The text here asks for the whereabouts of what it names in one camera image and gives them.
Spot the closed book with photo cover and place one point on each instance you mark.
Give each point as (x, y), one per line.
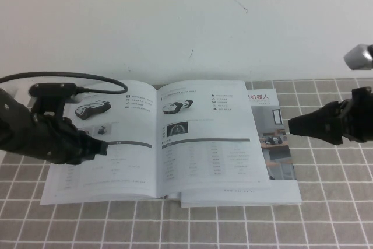
(279, 158)

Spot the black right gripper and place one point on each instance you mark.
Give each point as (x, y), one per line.
(360, 117)

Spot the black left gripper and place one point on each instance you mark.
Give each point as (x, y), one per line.
(55, 141)

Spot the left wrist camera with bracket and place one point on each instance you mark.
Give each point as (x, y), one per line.
(52, 89)

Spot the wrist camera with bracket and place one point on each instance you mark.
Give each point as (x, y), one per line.
(358, 56)
(52, 89)

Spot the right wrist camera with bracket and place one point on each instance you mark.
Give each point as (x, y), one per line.
(358, 56)

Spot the grey checkered tablecloth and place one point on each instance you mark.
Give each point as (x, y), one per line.
(186, 231)

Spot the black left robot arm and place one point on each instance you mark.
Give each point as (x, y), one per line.
(13, 123)

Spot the white product catalogue book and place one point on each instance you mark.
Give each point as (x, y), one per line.
(186, 155)

